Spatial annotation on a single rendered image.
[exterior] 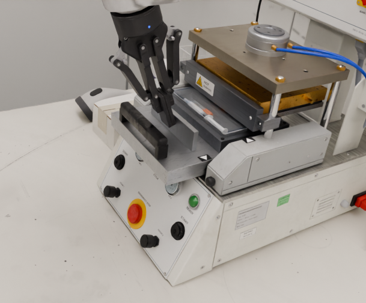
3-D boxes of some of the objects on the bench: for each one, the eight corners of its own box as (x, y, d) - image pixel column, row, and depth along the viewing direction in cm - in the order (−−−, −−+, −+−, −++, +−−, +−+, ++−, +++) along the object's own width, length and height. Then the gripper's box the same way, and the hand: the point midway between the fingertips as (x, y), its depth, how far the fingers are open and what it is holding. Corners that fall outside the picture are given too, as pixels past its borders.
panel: (99, 188, 108) (134, 116, 102) (166, 279, 87) (214, 195, 82) (92, 187, 106) (126, 114, 101) (158, 279, 86) (206, 194, 81)
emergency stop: (130, 216, 99) (138, 200, 97) (139, 228, 96) (148, 211, 95) (124, 215, 98) (132, 199, 96) (133, 227, 95) (141, 211, 94)
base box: (270, 137, 136) (283, 82, 126) (377, 216, 110) (403, 154, 101) (96, 184, 109) (96, 119, 100) (183, 302, 84) (193, 229, 75)
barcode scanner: (135, 100, 146) (136, 76, 142) (147, 112, 141) (149, 87, 137) (72, 112, 136) (71, 86, 132) (83, 124, 131) (83, 98, 127)
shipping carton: (150, 116, 139) (152, 88, 134) (173, 138, 130) (176, 109, 125) (91, 129, 130) (91, 99, 125) (111, 153, 121) (112, 122, 116)
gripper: (158, -21, 76) (187, 97, 92) (85, 13, 73) (129, 129, 89) (182, -8, 71) (208, 115, 87) (105, 29, 67) (148, 149, 83)
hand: (164, 107), depth 85 cm, fingers closed, pressing on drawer
